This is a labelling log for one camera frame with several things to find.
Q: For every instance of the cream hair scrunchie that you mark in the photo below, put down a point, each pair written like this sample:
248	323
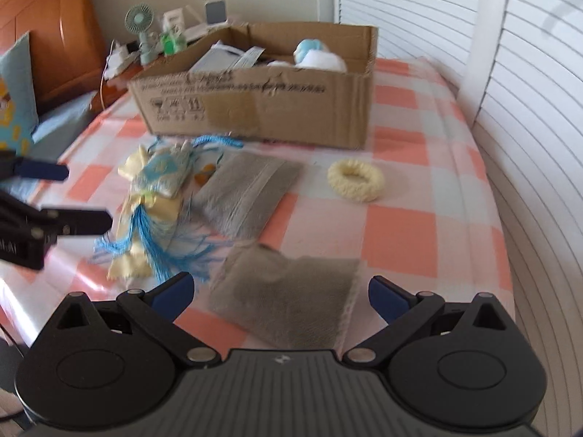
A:
337	184

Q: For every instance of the white phone stand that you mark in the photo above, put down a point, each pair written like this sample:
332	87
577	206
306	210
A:
216	11

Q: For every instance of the narrow white louvered door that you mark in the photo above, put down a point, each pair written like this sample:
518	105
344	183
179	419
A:
410	0

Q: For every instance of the green bottle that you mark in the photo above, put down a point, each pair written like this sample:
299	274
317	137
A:
171	43

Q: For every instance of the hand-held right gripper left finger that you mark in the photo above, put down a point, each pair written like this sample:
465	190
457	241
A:
172	292

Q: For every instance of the wooden headboard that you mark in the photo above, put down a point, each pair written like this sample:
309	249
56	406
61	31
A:
54	32

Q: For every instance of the wooden nightstand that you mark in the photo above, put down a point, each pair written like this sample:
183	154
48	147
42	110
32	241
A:
116	89

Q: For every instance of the blue printed pillow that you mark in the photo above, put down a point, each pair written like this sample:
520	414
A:
16	95

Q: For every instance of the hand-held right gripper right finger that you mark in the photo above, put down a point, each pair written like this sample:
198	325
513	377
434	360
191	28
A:
388	297

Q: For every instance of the grey towel cloth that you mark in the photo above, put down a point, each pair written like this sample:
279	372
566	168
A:
248	191
291	300

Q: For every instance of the white charger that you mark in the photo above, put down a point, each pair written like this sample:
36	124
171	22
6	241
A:
120	57

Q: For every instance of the yellow sachet with blue tassel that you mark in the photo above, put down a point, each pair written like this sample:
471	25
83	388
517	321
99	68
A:
150	227

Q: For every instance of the grey bed sheet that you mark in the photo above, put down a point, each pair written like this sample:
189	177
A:
63	123

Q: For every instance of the wide white louvered door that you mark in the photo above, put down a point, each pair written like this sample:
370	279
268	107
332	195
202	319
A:
546	168

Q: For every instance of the pink checked tablecloth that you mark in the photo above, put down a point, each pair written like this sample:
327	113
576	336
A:
410	246

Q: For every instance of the yellow sachet with blue patch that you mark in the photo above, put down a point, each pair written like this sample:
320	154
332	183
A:
161	173

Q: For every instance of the green desk fan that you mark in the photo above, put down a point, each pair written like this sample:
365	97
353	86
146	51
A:
139	18

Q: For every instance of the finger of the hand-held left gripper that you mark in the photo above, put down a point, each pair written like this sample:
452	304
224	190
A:
43	170
82	222

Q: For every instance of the brown cardboard box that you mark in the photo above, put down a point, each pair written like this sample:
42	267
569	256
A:
296	114

